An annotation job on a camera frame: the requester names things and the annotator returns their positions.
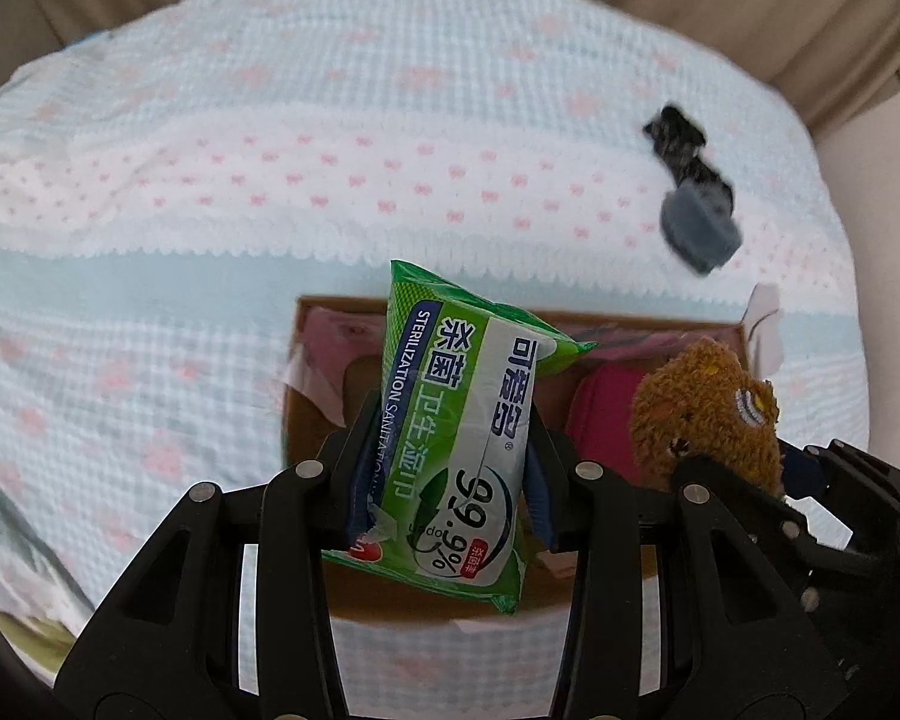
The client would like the magenta soft pouch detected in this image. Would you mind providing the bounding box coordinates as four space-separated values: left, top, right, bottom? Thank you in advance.
568 362 647 485

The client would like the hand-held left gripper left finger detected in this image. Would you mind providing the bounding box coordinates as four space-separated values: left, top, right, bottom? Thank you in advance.
52 388 383 720

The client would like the light blue printed blanket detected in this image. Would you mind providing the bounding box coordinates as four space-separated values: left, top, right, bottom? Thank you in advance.
0 0 871 720

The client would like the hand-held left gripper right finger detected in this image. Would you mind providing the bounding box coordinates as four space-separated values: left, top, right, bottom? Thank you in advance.
523 403 850 720

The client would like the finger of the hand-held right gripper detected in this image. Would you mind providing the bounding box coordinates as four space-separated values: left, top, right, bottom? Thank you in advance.
780 439 900 535

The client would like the brown plush toy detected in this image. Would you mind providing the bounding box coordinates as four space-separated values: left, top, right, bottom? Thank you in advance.
628 337 786 502

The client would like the black crumpled cloth item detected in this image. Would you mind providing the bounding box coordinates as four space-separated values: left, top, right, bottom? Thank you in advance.
640 104 737 203

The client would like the green wet wipes packet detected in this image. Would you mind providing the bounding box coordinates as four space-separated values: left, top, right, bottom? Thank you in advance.
321 259 599 614

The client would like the cardboard box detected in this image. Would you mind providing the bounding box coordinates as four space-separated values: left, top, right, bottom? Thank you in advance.
280 295 786 625

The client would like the grey rolled cloth item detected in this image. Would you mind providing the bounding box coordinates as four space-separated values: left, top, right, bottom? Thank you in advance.
659 183 743 276

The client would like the pink soft item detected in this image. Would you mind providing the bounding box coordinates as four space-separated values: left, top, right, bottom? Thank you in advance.
302 306 388 425

